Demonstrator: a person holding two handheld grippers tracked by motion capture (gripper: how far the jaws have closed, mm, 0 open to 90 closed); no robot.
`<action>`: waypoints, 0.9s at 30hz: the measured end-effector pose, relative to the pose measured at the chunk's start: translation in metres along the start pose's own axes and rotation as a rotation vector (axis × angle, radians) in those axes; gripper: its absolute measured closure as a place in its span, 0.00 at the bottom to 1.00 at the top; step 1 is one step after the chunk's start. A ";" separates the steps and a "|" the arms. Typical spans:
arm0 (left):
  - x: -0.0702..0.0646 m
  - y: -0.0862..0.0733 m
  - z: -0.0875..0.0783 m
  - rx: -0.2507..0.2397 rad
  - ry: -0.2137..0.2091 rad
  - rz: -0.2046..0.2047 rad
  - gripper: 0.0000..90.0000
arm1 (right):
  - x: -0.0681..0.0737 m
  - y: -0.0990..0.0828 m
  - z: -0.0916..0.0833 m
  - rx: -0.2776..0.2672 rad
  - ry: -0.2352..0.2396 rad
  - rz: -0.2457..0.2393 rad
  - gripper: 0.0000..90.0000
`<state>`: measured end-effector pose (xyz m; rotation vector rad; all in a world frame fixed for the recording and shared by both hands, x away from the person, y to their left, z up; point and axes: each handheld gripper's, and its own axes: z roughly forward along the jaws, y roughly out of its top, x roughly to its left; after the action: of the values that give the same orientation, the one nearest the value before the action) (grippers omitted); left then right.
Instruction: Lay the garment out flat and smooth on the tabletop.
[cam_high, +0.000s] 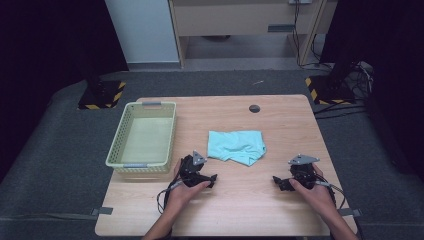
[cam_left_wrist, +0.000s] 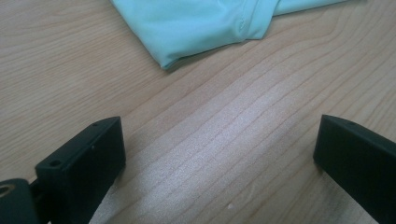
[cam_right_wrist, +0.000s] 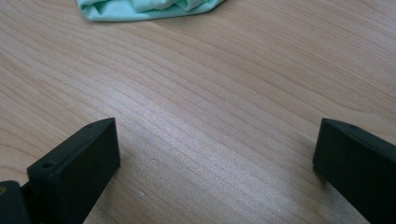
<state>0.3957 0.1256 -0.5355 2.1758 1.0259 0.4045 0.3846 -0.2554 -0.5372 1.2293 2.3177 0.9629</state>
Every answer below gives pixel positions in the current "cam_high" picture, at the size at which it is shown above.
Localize pale green plastic basket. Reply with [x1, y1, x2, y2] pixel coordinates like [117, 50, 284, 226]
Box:
[105, 100, 178, 175]

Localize grey tape strip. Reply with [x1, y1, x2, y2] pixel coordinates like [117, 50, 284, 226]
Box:
[90, 206, 114, 217]
[338, 208, 363, 218]

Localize light blue t-shirt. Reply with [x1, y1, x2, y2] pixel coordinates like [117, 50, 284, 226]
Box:
[206, 129, 268, 167]

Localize right hand-held gripper cable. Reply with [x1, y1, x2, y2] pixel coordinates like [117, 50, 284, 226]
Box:
[314, 179, 348, 211]

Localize white cabinet panel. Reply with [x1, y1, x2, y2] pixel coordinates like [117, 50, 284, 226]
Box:
[104, 0, 181, 64]

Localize person's left hand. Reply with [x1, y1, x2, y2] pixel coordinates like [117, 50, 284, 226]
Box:
[164, 159, 212, 218]

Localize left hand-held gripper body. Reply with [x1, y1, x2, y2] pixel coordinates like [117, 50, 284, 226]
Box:
[178, 150, 208, 188]

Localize black hanging desk cables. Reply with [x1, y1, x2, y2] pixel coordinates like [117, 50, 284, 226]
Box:
[291, 0, 334, 70]

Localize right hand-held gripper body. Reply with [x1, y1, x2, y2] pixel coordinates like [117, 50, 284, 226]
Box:
[287, 153, 320, 191]

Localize black floor cables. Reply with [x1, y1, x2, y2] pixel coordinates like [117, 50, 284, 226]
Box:
[313, 61, 374, 120]

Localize person's right hand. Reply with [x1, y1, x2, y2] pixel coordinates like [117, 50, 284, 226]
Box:
[288, 163, 338, 221]

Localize black yellow striped stand base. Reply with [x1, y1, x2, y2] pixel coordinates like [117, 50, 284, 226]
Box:
[304, 75, 356, 106]
[77, 79, 127, 111]

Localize beige wooden desk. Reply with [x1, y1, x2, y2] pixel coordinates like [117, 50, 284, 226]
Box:
[168, 0, 338, 69]

